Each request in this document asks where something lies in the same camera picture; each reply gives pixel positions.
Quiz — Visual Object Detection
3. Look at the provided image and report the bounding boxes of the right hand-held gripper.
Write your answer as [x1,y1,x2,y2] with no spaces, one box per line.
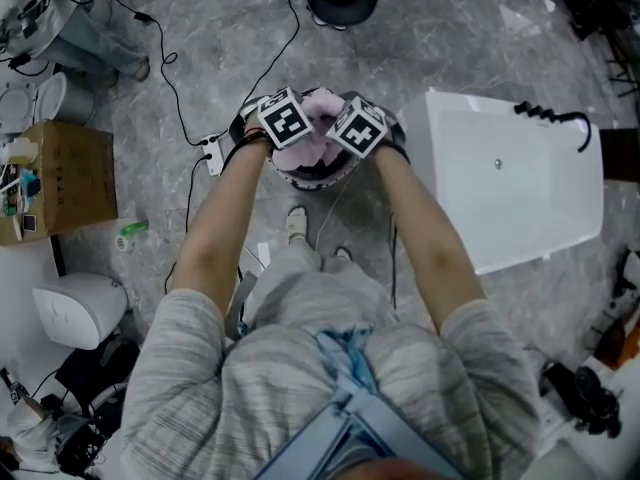
[324,95,396,161]

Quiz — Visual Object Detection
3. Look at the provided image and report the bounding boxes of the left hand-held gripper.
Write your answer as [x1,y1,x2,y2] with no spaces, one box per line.
[241,86,315,151]

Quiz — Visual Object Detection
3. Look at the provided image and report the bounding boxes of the pink cloth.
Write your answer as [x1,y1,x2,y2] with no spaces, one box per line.
[269,86,351,172]

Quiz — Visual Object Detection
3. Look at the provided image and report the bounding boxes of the basket of pink laundry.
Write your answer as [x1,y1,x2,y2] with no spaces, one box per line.
[228,87,411,193]

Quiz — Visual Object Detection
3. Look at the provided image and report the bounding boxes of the person's left forearm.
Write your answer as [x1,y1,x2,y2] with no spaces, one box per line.
[169,135,274,319]

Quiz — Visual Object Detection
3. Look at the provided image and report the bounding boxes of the person's right forearm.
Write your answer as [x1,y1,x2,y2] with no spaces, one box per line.
[372,145,489,337]

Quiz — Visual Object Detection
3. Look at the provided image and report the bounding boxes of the white power strip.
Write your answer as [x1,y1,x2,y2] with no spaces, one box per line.
[198,134,225,178]

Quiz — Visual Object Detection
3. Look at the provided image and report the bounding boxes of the person's left shoe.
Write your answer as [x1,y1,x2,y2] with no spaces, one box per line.
[284,206,309,243]

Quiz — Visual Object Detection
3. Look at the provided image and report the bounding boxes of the person's grey trousers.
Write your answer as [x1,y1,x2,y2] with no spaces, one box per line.
[244,240,396,334]

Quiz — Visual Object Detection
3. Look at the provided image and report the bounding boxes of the black bathtub faucet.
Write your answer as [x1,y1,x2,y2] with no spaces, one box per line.
[513,100,594,154]

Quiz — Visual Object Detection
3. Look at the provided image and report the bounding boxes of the white bathtub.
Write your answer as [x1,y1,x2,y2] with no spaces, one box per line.
[397,90,606,277]

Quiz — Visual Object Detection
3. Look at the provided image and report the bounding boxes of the open cardboard box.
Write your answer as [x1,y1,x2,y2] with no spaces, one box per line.
[0,120,120,247]

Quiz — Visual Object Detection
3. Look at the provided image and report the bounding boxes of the person's grey striped shirt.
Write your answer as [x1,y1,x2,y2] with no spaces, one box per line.
[119,287,544,480]

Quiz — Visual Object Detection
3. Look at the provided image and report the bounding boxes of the white smart toilet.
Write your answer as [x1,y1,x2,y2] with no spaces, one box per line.
[32,271,130,352]

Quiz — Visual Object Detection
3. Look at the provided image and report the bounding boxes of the light blue chest harness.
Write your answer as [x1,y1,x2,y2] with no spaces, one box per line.
[254,327,466,480]

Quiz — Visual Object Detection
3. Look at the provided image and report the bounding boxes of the black backpack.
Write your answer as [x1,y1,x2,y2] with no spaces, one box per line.
[54,337,141,439]

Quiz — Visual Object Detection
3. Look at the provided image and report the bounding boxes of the white low platform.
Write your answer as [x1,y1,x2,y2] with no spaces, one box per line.
[0,240,71,384]

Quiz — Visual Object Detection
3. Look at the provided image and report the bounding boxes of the white cabinet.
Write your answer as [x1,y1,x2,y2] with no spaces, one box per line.
[539,357,640,480]

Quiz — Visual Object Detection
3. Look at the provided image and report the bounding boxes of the black wrist strap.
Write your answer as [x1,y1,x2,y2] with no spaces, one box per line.
[219,132,274,169]
[379,140,412,165]

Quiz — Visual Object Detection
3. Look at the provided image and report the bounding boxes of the white cable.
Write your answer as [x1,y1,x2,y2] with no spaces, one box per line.
[313,167,356,252]

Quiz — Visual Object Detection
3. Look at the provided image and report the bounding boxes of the black cable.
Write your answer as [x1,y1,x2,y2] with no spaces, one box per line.
[238,0,304,114]
[102,0,206,148]
[163,156,207,294]
[388,212,400,309]

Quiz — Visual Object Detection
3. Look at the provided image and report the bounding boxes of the grey hanging strap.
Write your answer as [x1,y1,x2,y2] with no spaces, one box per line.
[224,270,259,342]

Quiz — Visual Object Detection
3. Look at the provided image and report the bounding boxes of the white toilet seat ring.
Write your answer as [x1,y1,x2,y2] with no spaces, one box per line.
[0,80,39,134]

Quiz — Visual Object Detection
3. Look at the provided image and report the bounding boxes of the black camera rig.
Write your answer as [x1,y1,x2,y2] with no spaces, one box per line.
[542,360,624,439]

